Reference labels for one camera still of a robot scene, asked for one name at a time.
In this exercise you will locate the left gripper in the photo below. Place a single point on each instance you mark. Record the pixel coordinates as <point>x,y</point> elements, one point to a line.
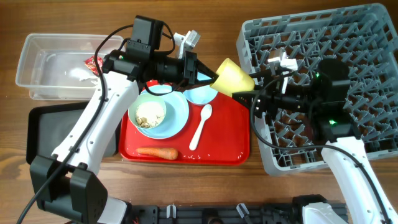
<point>190,67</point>

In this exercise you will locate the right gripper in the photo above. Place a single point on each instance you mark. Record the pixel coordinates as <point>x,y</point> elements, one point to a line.
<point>259,103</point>

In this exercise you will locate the yellow plastic cup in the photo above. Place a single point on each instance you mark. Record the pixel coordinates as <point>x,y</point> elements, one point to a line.
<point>232,79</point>

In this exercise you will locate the red snack wrapper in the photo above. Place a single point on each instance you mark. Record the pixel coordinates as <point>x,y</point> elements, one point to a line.
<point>90,63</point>

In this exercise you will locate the white napkin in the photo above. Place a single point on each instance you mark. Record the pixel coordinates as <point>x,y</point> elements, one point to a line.
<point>84,75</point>

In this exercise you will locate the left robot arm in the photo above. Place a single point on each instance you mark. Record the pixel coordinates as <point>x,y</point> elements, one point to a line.
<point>66,182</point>

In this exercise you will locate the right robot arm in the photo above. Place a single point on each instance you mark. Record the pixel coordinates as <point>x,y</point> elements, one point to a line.
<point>342,147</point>

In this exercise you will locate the grey dishwasher rack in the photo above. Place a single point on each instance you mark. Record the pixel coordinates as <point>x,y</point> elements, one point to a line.
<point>364,38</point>

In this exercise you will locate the light blue bowl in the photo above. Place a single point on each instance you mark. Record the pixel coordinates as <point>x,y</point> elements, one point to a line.
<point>200,96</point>

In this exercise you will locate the white plastic spoon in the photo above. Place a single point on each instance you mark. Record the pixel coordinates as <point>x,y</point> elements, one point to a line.
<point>205,114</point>

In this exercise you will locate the light blue plate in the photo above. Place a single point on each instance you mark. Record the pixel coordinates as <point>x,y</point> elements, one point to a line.
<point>176,112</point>

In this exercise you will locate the red serving tray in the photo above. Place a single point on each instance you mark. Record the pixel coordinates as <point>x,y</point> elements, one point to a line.
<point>225,140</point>

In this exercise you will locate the green bowl with food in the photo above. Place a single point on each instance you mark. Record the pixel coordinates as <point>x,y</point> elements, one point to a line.
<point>147,111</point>

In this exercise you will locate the orange carrot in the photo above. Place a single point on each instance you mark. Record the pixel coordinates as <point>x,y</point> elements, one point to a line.
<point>164,153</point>

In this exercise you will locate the clear plastic bin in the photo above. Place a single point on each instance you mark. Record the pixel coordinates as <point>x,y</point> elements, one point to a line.
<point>46,61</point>

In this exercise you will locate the black plastic tray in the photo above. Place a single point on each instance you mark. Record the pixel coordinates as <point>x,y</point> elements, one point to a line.
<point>48,126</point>

